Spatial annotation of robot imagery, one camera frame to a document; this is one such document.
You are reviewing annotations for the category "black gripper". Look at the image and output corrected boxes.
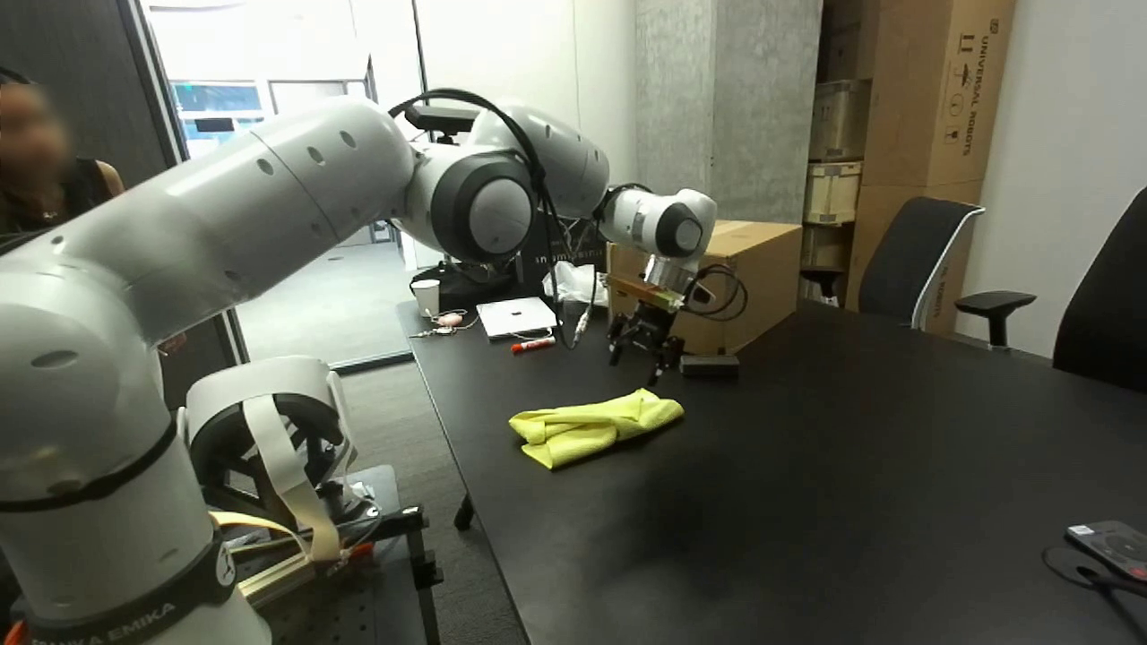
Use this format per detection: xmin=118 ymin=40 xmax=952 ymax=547
xmin=605 ymin=276 xmax=683 ymax=384

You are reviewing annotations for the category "yellow towel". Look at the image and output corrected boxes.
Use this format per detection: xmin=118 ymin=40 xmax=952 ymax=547
xmin=508 ymin=389 xmax=683 ymax=469

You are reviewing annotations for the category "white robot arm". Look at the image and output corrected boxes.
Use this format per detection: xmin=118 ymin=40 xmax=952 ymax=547
xmin=0 ymin=96 xmax=715 ymax=645

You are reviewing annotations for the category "white crumpled bag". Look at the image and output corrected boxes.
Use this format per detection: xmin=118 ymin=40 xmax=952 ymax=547
xmin=539 ymin=263 xmax=608 ymax=310

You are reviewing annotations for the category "brown cardboard box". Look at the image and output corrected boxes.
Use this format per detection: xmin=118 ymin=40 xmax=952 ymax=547
xmin=605 ymin=220 xmax=804 ymax=355

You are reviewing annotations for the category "red marker pen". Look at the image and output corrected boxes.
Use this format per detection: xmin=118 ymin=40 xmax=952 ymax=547
xmin=508 ymin=338 xmax=555 ymax=355

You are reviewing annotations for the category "white tablet device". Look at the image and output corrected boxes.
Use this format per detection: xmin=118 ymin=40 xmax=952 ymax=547
xmin=476 ymin=297 xmax=555 ymax=342

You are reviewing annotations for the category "white paper cup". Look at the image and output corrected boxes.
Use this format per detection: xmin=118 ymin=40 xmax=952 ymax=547
xmin=413 ymin=279 xmax=439 ymax=324

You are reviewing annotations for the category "tall cardboard box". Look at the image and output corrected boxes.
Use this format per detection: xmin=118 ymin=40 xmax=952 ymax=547
xmin=804 ymin=0 xmax=1019 ymax=310

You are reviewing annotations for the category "black office chair right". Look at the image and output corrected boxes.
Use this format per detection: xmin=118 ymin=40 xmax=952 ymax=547
xmin=1053 ymin=188 xmax=1147 ymax=390

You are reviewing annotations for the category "smartphone on table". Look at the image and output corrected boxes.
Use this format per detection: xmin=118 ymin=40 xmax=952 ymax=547
xmin=1063 ymin=519 xmax=1147 ymax=586

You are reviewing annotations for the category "black office chair white frame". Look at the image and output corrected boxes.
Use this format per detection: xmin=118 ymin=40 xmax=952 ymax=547
xmin=856 ymin=198 xmax=979 ymax=331

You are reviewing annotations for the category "black camera on stand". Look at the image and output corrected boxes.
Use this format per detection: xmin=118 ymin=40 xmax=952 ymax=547
xmin=406 ymin=106 xmax=481 ymax=133

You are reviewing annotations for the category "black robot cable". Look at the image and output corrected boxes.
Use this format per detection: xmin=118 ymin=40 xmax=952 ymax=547
xmin=385 ymin=84 xmax=751 ymax=325

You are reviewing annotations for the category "robot base mount stand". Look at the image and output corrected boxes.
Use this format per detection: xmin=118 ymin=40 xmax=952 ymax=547
xmin=180 ymin=359 xmax=439 ymax=645

